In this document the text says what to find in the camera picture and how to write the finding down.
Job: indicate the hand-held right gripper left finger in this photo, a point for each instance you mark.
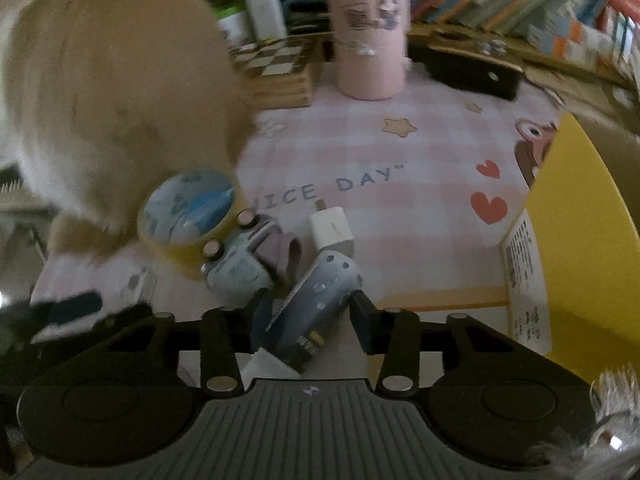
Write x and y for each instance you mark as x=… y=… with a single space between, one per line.
x=259 y=325

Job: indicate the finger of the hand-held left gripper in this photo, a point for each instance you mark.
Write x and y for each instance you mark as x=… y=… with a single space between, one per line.
x=70 y=310
x=122 y=316

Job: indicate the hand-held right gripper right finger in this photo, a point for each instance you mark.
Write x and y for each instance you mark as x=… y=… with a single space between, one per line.
x=364 y=325

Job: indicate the dark blue tube white cap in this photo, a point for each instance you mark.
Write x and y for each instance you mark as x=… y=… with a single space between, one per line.
x=320 y=300

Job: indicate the grey toy car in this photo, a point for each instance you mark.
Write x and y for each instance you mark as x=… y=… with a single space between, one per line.
x=235 y=265

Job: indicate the yellow tape roll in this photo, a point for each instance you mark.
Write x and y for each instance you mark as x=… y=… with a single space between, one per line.
x=170 y=255

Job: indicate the yellow cardboard box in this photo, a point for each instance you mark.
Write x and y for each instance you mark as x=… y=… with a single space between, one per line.
x=590 y=260

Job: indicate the desktop with pink checkered cloth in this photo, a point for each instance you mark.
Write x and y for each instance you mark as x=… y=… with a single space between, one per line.
x=425 y=210

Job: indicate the white usb charger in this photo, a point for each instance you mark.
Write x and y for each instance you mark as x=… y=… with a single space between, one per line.
x=332 y=230

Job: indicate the orange and white cat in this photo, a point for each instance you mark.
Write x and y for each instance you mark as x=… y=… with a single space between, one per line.
x=115 y=85

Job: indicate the wooden checkered chess box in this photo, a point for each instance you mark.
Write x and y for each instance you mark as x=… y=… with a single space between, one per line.
x=275 y=67

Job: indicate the grey fluffy sleeve cuff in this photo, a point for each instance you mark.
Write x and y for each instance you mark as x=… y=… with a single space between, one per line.
x=615 y=400

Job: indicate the pink cylindrical tin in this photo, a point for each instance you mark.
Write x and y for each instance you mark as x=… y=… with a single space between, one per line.
x=370 y=60

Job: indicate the black rectangular case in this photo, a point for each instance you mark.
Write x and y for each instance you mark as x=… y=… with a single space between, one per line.
x=475 y=72

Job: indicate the small white and green pot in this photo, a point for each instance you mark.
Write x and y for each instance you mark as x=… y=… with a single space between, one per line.
x=235 y=25

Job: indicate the white bookshelf frame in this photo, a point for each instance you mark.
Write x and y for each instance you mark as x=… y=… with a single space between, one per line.
x=262 y=0

